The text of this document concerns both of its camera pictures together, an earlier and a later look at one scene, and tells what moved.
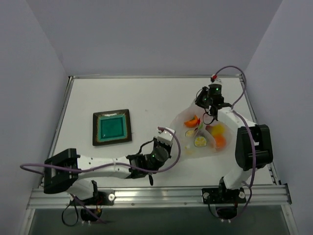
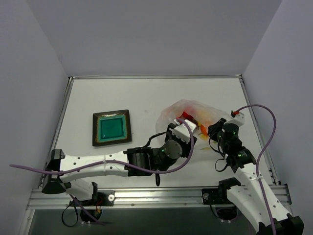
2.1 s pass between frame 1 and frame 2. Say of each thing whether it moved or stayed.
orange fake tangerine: moved
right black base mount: stayed
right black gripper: moved
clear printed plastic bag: moved
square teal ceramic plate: stayed
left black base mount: stayed
